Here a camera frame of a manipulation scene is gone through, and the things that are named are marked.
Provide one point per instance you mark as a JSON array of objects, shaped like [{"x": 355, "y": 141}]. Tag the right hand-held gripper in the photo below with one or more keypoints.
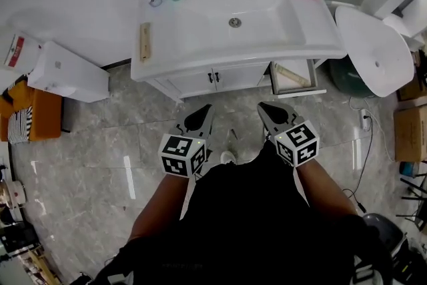
[{"x": 297, "y": 143}]

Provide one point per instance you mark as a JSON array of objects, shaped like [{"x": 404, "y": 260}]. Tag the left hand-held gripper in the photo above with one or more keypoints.
[{"x": 180, "y": 157}]

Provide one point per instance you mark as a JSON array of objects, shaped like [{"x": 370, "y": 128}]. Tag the person's left forearm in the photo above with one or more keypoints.
[{"x": 160, "y": 207}]

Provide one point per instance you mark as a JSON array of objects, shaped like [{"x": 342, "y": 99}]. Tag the person's right forearm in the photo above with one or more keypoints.
[{"x": 328, "y": 190}]

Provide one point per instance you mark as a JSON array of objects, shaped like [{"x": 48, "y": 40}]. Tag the white open drawer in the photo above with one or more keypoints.
[{"x": 300, "y": 90}]

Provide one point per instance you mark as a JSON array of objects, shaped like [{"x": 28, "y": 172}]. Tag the small brown stick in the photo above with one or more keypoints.
[{"x": 235, "y": 134}]

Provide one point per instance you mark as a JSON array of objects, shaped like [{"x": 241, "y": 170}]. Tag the person's left white shoe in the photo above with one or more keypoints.
[{"x": 228, "y": 157}]

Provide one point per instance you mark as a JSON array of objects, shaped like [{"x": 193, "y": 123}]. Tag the white vanity cabinet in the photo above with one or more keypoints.
[{"x": 240, "y": 76}]

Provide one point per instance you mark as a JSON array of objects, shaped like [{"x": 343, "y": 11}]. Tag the white ceramic sink top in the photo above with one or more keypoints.
[{"x": 173, "y": 43}]

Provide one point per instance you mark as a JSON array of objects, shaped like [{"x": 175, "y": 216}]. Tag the white power strip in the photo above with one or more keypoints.
[{"x": 364, "y": 119}]

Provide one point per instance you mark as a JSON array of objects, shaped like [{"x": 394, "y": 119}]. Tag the metal sink drain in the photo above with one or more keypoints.
[{"x": 235, "y": 22}]

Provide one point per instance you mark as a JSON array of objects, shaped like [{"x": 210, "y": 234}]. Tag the person's black clothing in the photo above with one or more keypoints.
[{"x": 243, "y": 217}]

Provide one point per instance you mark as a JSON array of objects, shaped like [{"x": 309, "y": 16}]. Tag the large white freestanding basin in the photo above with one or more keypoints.
[{"x": 370, "y": 50}]

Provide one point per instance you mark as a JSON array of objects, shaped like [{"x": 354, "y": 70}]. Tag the white water dispenser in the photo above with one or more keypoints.
[{"x": 70, "y": 73}]

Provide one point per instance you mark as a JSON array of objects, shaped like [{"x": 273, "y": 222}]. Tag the large cardboard box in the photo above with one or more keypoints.
[{"x": 412, "y": 133}]

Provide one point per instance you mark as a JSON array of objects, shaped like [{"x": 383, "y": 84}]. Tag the small cardboard box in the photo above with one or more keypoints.
[{"x": 413, "y": 90}]

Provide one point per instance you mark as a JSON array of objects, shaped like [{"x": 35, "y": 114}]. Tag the teal blue container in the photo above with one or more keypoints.
[{"x": 408, "y": 170}]

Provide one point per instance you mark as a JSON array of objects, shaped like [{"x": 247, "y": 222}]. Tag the orange sofa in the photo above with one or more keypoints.
[{"x": 46, "y": 113}]

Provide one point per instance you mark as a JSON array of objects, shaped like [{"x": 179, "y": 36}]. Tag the grey white machine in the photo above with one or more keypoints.
[{"x": 383, "y": 230}]

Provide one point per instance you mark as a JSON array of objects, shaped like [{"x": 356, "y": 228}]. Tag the black white striped pillow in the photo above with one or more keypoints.
[{"x": 20, "y": 127}]

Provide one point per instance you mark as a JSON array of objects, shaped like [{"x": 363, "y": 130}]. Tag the water bottle with red label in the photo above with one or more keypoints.
[{"x": 18, "y": 53}]

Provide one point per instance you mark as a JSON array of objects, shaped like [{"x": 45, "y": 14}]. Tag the white cooking pot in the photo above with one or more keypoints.
[{"x": 13, "y": 193}]

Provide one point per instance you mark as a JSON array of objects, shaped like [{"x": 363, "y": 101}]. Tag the dark green pedestal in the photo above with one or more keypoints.
[{"x": 347, "y": 81}]

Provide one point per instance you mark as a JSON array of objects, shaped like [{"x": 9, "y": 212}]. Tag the black metal frame chair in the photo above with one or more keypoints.
[{"x": 415, "y": 200}]

